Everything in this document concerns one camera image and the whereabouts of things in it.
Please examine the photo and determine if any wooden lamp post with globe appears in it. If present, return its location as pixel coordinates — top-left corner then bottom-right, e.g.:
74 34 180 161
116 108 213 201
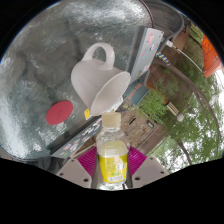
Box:
164 101 185 123

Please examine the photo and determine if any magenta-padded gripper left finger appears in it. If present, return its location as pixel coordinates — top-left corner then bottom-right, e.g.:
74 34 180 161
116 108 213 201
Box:
55 146 99 188

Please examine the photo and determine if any flat round red coaster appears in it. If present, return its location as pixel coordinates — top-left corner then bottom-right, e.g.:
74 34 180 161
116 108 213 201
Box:
45 100 74 126

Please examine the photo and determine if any clear bottle with yellow label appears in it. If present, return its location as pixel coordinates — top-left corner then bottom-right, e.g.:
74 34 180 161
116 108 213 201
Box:
95 112 131 185

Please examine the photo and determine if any blue yellow striped cone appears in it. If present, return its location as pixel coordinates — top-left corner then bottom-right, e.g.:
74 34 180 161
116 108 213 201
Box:
155 51 171 66

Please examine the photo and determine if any black laptop with stickers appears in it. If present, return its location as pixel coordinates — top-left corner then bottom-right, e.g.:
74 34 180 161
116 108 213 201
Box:
49 116 103 159

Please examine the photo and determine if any white ceramic mug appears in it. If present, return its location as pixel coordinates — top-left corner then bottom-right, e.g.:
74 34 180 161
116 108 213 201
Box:
70 42 132 117

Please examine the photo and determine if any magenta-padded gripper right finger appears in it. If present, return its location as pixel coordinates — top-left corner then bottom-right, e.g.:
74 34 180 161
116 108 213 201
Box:
128 146 170 188

